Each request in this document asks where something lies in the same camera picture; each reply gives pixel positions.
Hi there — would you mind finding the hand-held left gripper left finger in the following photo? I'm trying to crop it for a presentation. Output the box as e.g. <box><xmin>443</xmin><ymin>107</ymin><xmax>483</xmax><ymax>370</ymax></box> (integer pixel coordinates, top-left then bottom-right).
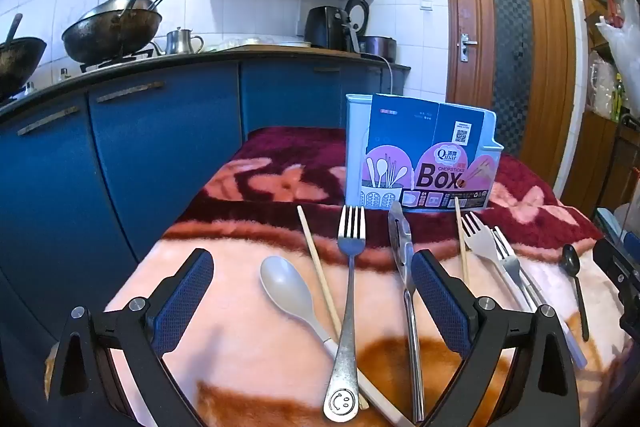
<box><xmin>47</xmin><ymin>248</ymin><xmax>216</xmax><ymax>427</ymax></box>

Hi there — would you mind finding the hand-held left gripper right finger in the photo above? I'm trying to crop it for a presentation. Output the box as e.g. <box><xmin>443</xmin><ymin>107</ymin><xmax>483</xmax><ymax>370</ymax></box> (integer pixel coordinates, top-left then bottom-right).
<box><xmin>410</xmin><ymin>249</ymin><xmax>581</xmax><ymax>427</ymax></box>

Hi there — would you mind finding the metal fork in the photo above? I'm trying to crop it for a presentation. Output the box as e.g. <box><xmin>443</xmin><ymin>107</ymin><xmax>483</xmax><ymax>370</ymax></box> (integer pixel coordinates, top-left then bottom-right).
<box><xmin>461</xmin><ymin>213</ymin><xmax>531</xmax><ymax>313</ymax></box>

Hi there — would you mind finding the wooden chopstick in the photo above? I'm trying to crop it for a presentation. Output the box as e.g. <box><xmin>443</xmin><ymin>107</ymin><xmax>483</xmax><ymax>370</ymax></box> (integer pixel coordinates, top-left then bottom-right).
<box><xmin>453</xmin><ymin>197</ymin><xmax>471</xmax><ymax>285</ymax></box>
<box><xmin>297</xmin><ymin>206</ymin><xmax>368</xmax><ymax>410</ymax></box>

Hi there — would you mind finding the steel knife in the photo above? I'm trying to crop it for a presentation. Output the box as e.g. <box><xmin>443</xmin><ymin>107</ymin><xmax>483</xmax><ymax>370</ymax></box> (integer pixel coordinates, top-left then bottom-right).
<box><xmin>387</xmin><ymin>201</ymin><xmax>425</xmax><ymax>423</ymax></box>

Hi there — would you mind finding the plain steel fork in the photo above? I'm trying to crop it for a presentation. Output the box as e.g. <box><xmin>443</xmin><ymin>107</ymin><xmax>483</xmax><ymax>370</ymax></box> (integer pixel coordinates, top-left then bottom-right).
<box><xmin>492</xmin><ymin>226</ymin><xmax>546</xmax><ymax>308</ymax></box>

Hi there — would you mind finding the smiley steel fork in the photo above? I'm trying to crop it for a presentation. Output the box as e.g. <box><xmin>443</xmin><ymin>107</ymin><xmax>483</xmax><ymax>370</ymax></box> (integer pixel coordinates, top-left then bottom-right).
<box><xmin>322</xmin><ymin>205</ymin><xmax>367</xmax><ymax>423</ymax></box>

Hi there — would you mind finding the grey plastic spoon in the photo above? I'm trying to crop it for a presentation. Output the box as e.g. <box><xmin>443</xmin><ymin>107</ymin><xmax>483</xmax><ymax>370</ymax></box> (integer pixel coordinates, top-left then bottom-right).
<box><xmin>260</xmin><ymin>256</ymin><xmax>408</xmax><ymax>427</ymax></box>

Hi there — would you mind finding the blue chopsticks box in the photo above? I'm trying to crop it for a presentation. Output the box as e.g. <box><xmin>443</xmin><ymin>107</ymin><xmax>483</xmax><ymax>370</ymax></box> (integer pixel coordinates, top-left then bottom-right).
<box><xmin>345</xmin><ymin>93</ymin><xmax>505</xmax><ymax>212</ymax></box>

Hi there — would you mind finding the black spoon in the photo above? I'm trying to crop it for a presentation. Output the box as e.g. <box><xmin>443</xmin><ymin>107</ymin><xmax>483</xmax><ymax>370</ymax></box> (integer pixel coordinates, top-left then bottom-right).
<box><xmin>561</xmin><ymin>244</ymin><xmax>591</xmax><ymax>342</ymax></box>

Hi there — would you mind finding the floral fleece blanket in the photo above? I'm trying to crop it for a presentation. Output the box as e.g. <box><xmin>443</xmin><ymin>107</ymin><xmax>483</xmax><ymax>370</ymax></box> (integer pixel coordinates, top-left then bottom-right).
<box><xmin>42</xmin><ymin>127</ymin><xmax>640</xmax><ymax>427</ymax></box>

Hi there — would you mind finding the wooden shelf unit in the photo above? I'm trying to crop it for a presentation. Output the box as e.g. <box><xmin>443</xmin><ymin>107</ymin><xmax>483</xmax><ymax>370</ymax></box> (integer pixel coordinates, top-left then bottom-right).
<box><xmin>567</xmin><ymin>0</ymin><xmax>640</xmax><ymax>218</ymax></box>

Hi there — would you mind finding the white plastic bag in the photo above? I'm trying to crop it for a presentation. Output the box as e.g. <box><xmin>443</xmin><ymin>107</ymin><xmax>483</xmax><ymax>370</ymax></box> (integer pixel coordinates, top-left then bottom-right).
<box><xmin>595</xmin><ymin>14</ymin><xmax>640</xmax><ymax>92</ymax></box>

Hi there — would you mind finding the gas stove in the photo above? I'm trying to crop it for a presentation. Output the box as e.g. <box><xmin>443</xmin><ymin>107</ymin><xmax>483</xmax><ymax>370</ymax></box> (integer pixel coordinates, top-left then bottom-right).
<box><xmin>80</xmin><ymin>48</ymin><xmax>156</xmax><ymax>74</ymax></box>

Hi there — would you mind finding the steel kettle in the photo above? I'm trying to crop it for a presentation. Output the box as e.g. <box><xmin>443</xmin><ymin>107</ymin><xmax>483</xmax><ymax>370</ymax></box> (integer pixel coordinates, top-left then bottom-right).
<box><xmin>165</xmin><ymin>28</ymin><xmax>205</xmax><ymax>56</ymax></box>

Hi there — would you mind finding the large dark wok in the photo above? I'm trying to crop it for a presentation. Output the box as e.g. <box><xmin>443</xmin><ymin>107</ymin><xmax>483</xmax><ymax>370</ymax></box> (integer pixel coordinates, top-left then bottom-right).
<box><xmin>61</xmin><ymin>0</ymin><xmax>177</xmax><ymax>65</ymax></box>

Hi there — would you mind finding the small dark wok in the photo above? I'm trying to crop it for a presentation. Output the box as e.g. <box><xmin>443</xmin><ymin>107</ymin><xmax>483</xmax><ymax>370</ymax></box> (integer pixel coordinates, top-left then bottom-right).
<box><xmin>0</xmin><ymin>37</ymin><xmax>47</xmax><ymax>100</ymax></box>

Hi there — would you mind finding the wooden door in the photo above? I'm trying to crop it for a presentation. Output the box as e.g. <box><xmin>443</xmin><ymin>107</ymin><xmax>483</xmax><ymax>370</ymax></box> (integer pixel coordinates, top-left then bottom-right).
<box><xmin>439</xmin><ymin>0</ymin><xmax>577</xmax><ymax>188</ymax></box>

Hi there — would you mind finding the black air fryer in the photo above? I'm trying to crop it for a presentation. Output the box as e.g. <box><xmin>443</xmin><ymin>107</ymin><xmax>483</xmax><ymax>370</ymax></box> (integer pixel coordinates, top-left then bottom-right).
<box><xmin>305</xmin><ymin>6</ymin><xmax>351</xmax><ymax>50</ymax></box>

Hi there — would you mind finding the white power cable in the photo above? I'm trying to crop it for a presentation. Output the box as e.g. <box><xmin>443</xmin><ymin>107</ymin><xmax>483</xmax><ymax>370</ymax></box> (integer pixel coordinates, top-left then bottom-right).
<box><xmin>370</xmin><ymin>52</ymin><xmax>396</xmax><ymax>95</ymax></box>

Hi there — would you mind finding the metal door handle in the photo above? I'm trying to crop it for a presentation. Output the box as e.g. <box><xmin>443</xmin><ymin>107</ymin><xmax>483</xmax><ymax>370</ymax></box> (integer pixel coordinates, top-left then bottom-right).
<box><xmin>457</xmin><ymin>33</ymin><xmax>478</xmax><ymax>64</ymax></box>

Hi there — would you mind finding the dark spatula handle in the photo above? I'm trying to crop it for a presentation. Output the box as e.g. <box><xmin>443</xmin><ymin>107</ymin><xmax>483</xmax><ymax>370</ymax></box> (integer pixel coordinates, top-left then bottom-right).
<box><xmin>5</xmin><ymin>13</ymin><xmax>23</xmax><ymax>44</ymax></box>

